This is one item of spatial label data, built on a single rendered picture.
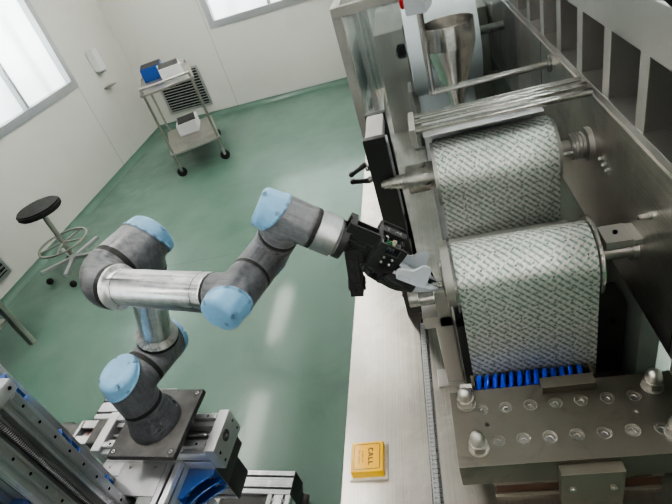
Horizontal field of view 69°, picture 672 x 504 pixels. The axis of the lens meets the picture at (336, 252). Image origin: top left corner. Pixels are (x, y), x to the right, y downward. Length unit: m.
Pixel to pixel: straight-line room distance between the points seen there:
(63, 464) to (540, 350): 1.13
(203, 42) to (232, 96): 0.72
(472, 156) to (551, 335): 0.38
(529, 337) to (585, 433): 0.18
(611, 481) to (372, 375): 0.57
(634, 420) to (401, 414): 0.47
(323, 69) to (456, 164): 5.56
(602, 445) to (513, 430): 0.14
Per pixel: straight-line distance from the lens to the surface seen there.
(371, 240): 0.86
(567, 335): 1.03
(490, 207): 1.10
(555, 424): 1.02
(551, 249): 0.92
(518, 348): 1.04
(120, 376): 1.45
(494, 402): 1.04
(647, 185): 0.92
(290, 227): 0.84
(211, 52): 6.79
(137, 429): 1.54
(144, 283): 0.99
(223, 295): 0.82
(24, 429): 1.37
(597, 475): 0.99
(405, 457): 1.15
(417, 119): 1.13
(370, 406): 1.24
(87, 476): 1.51
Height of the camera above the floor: 1.88
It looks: 34 degrees down
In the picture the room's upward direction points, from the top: 19 degrees counter-clockwise
